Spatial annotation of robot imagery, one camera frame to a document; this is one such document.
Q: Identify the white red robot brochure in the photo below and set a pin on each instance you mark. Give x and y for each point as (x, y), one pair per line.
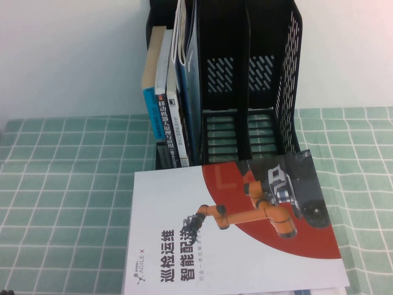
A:
(184, 199)

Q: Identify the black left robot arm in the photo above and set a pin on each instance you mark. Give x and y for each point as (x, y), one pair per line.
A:
(6, 292)

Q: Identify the white spine book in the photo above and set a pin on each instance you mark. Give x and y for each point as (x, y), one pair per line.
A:
(178, 132)

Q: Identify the dark blue book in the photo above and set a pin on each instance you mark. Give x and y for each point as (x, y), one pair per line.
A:
(192, 107)

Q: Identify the black mesh book holder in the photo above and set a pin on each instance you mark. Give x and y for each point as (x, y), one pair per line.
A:
(221, 30)

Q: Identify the white car suspension book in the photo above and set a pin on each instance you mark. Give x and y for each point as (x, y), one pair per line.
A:
(302, 292)

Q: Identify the plain white book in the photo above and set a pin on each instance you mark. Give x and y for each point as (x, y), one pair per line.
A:
(337, 291)

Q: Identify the thin white magazine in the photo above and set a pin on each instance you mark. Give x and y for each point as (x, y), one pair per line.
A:
(179, 30)

